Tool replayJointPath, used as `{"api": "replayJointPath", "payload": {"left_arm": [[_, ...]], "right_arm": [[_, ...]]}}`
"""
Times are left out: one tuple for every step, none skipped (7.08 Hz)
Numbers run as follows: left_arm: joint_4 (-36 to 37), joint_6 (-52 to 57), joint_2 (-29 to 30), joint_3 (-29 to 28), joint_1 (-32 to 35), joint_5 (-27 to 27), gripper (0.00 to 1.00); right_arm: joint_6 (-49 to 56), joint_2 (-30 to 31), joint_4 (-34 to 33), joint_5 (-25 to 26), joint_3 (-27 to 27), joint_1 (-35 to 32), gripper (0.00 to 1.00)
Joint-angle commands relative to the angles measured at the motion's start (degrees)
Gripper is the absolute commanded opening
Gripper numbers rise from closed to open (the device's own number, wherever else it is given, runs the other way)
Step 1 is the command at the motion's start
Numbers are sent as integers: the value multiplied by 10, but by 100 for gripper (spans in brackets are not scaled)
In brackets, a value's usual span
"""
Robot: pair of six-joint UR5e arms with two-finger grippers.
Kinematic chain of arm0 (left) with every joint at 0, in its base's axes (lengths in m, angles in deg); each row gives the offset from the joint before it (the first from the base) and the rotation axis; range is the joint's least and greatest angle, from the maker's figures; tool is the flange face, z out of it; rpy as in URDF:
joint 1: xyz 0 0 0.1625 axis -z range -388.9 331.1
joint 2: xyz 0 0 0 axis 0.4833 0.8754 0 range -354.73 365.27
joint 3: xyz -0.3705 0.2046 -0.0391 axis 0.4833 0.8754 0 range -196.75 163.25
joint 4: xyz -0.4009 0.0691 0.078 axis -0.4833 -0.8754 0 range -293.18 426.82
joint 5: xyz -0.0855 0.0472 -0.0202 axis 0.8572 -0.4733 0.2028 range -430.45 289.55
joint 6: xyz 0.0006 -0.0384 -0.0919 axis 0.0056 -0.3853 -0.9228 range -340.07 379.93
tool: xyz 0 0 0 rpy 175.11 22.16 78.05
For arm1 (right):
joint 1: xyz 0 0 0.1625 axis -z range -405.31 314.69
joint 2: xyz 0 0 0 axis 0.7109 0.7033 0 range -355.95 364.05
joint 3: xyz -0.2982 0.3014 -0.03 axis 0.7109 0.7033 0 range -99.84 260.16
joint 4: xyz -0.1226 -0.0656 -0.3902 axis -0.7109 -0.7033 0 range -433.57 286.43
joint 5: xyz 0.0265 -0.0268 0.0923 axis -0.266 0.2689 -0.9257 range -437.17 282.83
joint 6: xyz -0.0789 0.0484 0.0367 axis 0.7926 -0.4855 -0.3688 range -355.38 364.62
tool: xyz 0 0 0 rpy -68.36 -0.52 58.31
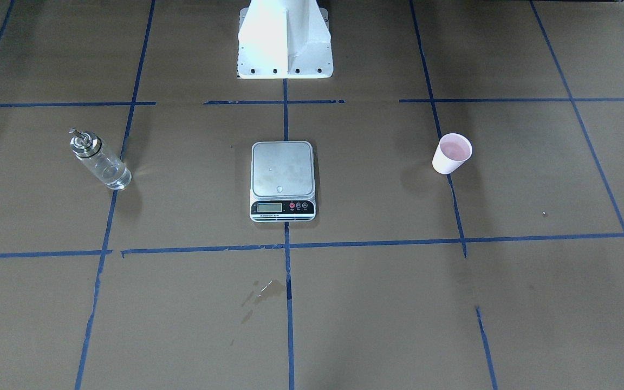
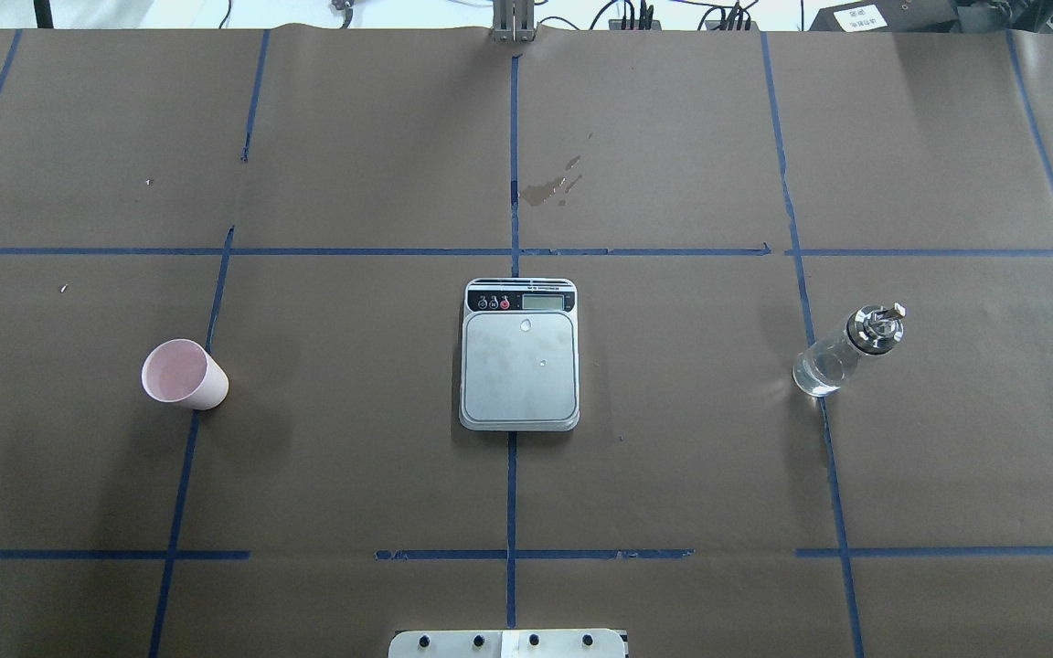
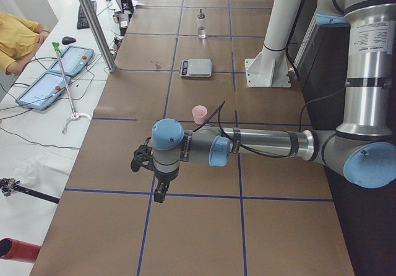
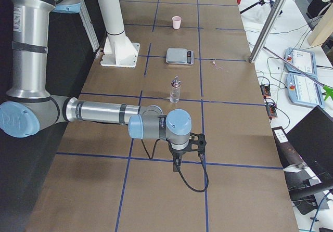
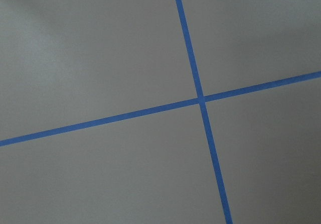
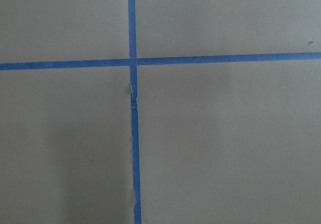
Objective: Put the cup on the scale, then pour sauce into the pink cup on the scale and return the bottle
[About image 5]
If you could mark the blue tape line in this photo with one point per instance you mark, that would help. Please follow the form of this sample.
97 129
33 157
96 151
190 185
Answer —
204 113

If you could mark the blue tape line crossing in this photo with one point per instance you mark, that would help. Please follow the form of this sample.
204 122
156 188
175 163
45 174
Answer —
161 108

